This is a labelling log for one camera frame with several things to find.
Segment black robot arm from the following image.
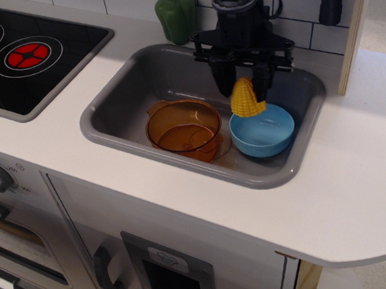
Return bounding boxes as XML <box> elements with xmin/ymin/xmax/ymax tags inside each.
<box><xmin>191</xmin><ymin>0</ymin><xmax>294</xmax><ymax>102</ymax></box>

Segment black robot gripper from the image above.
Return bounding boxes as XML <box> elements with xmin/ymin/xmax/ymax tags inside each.
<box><xmin>191</xmin><ymin>5</ymin><xmax>294</xmax><ymax>102</ymax></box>

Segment yellow toy corn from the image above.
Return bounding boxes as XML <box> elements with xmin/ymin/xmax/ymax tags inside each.
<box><xmin>230</xmin><ymin>77</ymin><xmax>267</xmax><ymax>118</ymax></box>

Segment light blue bowl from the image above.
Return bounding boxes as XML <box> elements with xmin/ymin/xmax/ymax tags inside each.
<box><xmin>229</xmin><ymin>103</ymin><xmax>295</xmax><ymax>158</ymax></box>

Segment black toy stovetop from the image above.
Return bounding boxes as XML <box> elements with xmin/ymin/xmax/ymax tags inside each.
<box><xmin>0</xmin><ymin>9</ymin><xmax>115</xmax><ymax>123</ymax></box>

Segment wooden side panel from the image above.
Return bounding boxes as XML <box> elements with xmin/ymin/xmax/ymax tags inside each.
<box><xmin>337</xmin><ymin>0</ymin><xmax>369</xmax><ymax>96</ymax></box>

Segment black cabinet door handle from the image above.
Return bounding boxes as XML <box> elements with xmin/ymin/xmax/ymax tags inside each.
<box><xmin>93</xmin><ymin>247</ymin><xmax>126</xmax><ymax>289</ymax></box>

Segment white cabinet door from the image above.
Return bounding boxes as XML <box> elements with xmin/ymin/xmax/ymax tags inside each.
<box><xmin>48</xmin><ymin>174</ymin><xmax>296</xmax><ymax>289</ymax></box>

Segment orange transparent pot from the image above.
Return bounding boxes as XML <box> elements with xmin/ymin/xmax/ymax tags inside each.
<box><xmin>146</xmin><ymin>99</ymin><xmax>223</xmax><ymax>162</ymax></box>

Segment toy oven door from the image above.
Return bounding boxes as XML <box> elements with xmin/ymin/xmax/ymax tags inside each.
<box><xmin>0</xmin><ymin>193</ymin><xmax>69</xmax><ymax>286</ymax></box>

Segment grey sink basin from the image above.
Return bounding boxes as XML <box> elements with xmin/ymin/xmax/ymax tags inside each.
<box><xmin>80</xmin><ymin>44</ymin><xmax>326</xmax><ymax>189</ymax></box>

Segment green toy bell pepper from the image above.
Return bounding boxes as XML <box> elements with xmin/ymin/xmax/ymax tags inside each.
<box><xmin>154</xmin><ymin>0</ymin><xmax>196</xmax><ymax>46</ymax></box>

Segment grey dispenser panel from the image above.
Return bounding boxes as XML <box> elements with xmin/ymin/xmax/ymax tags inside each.
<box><xmin>121</xmin><ymin>231</ymin><xmax>216</xmax><ymax>289</ymax></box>

